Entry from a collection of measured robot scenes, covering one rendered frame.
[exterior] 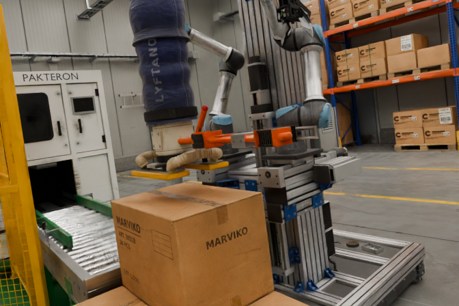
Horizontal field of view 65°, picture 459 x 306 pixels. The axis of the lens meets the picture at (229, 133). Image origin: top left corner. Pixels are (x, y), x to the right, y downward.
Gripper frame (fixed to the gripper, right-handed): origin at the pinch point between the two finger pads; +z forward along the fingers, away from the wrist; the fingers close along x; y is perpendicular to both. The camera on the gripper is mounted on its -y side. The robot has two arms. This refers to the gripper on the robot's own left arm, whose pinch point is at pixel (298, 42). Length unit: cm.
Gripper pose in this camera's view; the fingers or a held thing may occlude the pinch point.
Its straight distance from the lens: 153.5
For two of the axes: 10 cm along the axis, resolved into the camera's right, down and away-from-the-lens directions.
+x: 6.7, -0.5, -7.4
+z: 1.3, 9.9, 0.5
